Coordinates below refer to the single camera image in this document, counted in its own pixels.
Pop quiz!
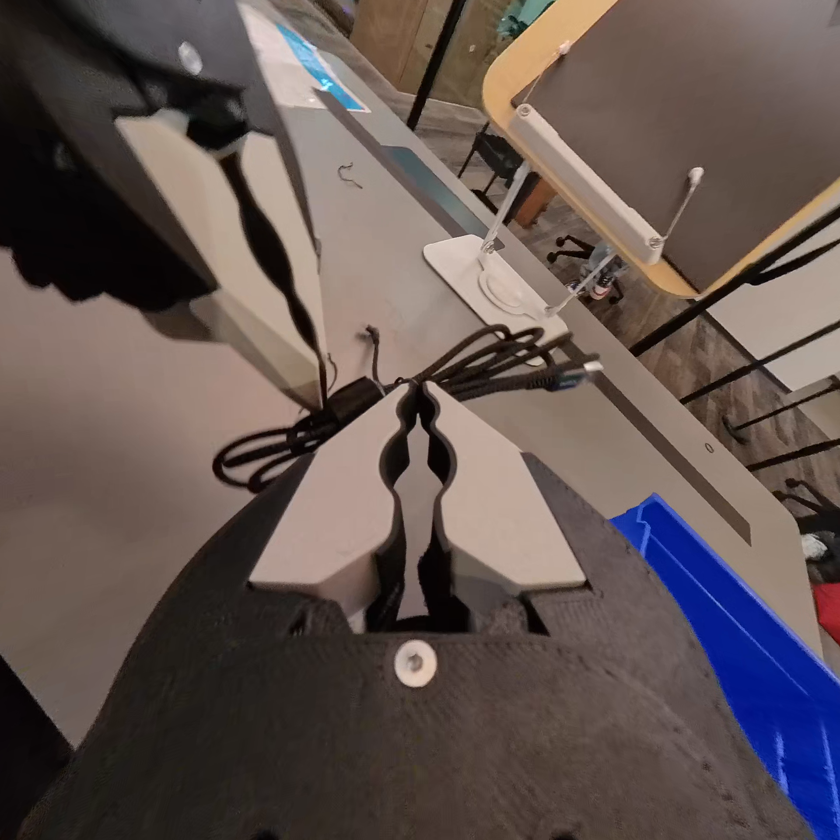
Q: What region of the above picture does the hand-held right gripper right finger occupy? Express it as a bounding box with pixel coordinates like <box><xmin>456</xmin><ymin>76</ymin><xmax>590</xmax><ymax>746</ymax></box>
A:
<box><xmin>423</xmin><ymin>381</ymin><xmax>588</xmax><ymax>627</ymax></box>

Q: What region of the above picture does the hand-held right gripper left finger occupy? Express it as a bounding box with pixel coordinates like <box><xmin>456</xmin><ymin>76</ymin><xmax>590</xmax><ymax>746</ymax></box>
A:
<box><xmin>248</xmin><ymin>382</ymin><xmax>420</xmax><ymax>621</ymax></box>

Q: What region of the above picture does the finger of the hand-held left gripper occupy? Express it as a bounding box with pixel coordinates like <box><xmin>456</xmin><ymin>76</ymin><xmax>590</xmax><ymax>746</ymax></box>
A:
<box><xmin>238</xmin><ymin>133</ymin><xmax>330</xmax><ymax>378</ymax></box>
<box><xmin>115</xmin><ymin>110</ymin><xmax>326</xmax><ymax>411</ymax></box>

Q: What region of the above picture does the black usb-c cable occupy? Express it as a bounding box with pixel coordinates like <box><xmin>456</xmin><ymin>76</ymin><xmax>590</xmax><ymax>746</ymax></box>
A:
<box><xmin>212</xmin><ymin>325</ymin><xmax>602</xmax><ymax>492</ymax></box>

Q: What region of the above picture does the blue plastic bin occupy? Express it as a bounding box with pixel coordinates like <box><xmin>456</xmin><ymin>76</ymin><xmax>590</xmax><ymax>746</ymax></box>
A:
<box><xmin>610</xmin><ymin>493</ymin><xmax>840</xmax><ymax>840</ymax></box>

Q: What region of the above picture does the person's left hand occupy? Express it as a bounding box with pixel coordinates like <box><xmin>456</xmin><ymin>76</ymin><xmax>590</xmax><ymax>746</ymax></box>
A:
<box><xmin>0</xmin><ymin>190</ymin><xmax>198</xmax><ymax>312</ymax></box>

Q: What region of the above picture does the printed paper sheet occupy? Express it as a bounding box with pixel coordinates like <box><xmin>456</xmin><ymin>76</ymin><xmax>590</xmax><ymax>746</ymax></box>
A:
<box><xmin>252</xmin><ymin>0</ymin><xmax>366</xmax><ymax>114</ymax></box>

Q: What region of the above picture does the large cardboard box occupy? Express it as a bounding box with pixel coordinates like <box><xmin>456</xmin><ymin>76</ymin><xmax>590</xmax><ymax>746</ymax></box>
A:
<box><xmin>351</xmin><ymin>0</ymin><xmax>455</xmax><ymax>94</ymax></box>

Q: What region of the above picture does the black round-headed light pole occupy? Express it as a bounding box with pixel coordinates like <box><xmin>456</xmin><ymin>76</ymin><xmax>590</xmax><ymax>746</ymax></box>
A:
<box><xmin>406</xmin><ymin>0</ymin><xmax>468</xmax><ymax>130</ymax></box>

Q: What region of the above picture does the black metal cart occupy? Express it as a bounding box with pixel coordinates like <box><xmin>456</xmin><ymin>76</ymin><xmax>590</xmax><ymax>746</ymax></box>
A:
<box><xmin>458</xmin><ymin>120</ymin><xmax>560</xmax><ymax>228</ymax></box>

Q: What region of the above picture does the black sign easel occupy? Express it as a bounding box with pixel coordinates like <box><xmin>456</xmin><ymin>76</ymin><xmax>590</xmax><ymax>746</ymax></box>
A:
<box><xmin>629</xmin><ymin>203</ymin><xmax>840</xmax><ymax>475</ymax></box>

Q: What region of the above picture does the black swivel chair base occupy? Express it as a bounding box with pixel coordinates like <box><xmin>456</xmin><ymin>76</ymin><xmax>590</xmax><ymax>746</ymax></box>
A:
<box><xmin>546</xmin><ymin>234</ymin><xmax>626</xmax><ymax>304</ymax></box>

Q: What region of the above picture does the red plastic bin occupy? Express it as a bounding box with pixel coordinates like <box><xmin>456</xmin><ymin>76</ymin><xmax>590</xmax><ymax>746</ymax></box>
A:
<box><xmin>812</xmin><ymin>579</ymin><xmax>840</xmax><ymax>645</ymax></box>

